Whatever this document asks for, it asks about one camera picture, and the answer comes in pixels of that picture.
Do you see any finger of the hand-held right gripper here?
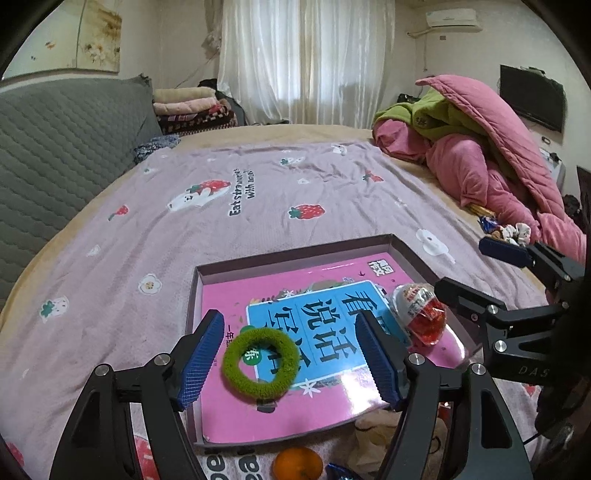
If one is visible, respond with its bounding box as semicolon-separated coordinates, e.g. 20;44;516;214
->
435;277;509;342
479;237;591;301

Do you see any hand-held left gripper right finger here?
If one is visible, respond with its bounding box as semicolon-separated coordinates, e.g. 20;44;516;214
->
355;309;534;480

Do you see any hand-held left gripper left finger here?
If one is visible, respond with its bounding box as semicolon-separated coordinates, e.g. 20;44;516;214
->
48;309;227;480

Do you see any red and white toy egg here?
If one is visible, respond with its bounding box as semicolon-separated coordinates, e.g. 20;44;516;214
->
392;282;448;347

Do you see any green fuzzy hair scrunchie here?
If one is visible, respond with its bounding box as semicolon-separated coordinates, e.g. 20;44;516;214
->
222;328;301;401

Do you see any white floral hair scrunchie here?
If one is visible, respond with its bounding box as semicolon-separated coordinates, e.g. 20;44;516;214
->
501;222;546;245

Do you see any pink and blue book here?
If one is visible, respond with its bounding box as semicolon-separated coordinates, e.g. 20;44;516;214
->
202;265;444;441

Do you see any pink quilt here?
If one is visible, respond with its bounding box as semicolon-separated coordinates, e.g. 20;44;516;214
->
373;74;587;273

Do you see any orange fruit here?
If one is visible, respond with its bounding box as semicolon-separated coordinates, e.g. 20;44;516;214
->
272;447;322;480

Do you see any green blanket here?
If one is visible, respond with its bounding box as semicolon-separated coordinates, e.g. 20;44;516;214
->
374;88;490;144

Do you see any purple strawberry print blanket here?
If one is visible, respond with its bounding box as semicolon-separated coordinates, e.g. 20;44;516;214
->
0;141;555;480

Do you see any blue patterned cloth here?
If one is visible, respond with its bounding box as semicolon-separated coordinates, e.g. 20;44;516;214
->
134;135;181;163

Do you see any white air conditioner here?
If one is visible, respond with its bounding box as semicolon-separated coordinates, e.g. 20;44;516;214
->
425;8;483;32

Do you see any checkered dark red folded blanket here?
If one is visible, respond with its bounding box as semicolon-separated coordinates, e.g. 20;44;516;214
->
157;111;238;136

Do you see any grey quilted headboard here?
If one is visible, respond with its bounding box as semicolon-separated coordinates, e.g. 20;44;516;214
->
0;76;163;305

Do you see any pink folded blanket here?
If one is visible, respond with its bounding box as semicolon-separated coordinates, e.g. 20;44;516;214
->
153;98;227;116

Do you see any cream folded blanket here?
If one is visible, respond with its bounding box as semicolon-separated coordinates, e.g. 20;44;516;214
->
153;88;217;103

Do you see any white sheer curtain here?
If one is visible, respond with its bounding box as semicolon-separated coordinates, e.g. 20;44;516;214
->
217;0;400;127

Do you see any black wall television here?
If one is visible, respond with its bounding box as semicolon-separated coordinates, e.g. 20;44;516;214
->
500;65;566;134

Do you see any floral wall painting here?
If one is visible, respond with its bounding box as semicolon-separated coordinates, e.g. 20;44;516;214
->
4;0;123;79

